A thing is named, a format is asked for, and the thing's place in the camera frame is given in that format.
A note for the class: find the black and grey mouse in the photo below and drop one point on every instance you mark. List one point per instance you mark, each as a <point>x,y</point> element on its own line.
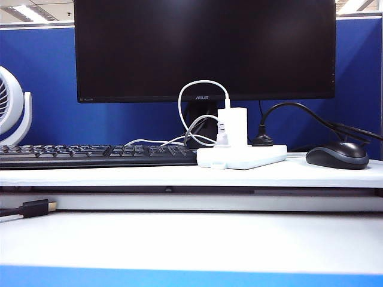
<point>338,155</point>

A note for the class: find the white desk fan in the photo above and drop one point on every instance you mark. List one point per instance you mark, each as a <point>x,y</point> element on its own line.
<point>13,98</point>

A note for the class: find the blue office partition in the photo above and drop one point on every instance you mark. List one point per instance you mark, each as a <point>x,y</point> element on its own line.
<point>51,74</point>

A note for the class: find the ceiling fluorescent light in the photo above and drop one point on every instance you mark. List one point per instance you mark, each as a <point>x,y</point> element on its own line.
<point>27,12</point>

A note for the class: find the black ASUS monitor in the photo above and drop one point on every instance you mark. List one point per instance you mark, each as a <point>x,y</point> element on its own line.
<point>203,48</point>

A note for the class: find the black keyboard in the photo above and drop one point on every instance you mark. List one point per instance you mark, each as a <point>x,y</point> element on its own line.
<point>74,157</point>

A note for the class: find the white charger block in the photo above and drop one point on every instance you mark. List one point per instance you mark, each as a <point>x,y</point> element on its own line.
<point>237,125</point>

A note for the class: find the white power strip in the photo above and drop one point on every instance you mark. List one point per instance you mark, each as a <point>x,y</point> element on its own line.
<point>239,158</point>

